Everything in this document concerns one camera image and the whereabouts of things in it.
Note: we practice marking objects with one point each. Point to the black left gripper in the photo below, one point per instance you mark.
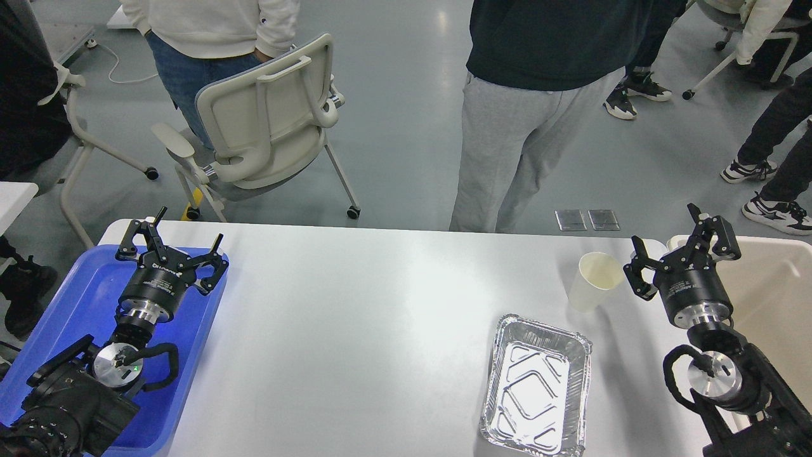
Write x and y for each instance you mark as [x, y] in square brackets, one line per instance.
[157, 285]

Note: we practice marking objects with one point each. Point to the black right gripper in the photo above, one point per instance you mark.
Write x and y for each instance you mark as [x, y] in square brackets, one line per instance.
[688, 284]

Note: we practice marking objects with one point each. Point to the white paper cup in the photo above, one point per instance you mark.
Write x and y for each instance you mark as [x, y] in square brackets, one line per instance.
[597, 276]

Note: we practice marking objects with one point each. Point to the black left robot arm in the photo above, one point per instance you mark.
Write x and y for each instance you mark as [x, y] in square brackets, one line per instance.
[109, 366]

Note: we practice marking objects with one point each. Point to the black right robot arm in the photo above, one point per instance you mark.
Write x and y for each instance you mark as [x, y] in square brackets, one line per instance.
[745, 405]

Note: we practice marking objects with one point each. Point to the floor socket plate right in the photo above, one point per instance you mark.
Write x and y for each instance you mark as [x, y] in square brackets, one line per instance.
[604, 220]

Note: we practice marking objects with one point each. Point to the floor socket plate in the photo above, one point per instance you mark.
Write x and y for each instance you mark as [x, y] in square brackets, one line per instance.
[570, 220]
[604, 220]

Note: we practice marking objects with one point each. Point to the beige plastic bin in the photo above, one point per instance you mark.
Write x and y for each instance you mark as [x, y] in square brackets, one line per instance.
[769, 287]

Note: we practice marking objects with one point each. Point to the blue plastic tray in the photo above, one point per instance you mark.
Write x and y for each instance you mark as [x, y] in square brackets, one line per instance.
[85, 304]

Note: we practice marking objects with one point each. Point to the floor socket plate left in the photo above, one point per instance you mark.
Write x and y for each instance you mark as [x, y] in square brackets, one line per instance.
[570, 220]

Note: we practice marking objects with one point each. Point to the beige office chair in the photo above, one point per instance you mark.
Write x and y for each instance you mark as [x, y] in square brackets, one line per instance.
[266, 125]

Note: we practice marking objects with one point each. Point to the white side table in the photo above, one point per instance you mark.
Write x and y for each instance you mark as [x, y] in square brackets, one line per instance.
[15, 196]

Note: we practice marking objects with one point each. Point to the person in black at left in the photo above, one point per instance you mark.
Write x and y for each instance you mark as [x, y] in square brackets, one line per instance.
[34, 127]

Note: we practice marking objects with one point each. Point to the aluminium foil tray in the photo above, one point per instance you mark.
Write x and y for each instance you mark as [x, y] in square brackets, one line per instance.
[538, 386]

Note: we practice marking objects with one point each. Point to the grey chair at left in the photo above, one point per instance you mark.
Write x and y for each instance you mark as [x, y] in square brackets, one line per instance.
[87, 144]

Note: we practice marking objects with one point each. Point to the person in cream sweater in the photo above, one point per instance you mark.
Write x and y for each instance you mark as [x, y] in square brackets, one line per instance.
[195, 43]

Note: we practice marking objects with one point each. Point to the person with black sneakers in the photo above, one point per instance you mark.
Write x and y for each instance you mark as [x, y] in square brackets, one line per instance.
[638, 74]

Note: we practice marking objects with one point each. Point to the person in grey sweatpants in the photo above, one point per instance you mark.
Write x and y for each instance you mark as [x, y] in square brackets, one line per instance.
[535, 71]

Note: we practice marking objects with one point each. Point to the white chair top right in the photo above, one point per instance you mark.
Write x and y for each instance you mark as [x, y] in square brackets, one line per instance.
[757, 22]

